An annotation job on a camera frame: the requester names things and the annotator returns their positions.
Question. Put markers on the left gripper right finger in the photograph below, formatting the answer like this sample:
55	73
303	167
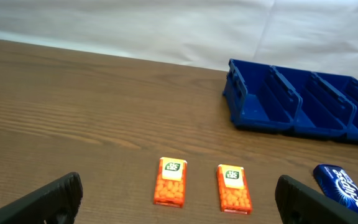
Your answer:
303	205

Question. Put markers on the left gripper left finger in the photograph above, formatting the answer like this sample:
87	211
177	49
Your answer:
54	199

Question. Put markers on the blue candy pack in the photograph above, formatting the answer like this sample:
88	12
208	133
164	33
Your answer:
340	186

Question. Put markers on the orange candy box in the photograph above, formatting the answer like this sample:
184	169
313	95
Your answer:
169	189
235	194

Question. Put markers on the blue tray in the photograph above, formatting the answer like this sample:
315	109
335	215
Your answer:
259	109

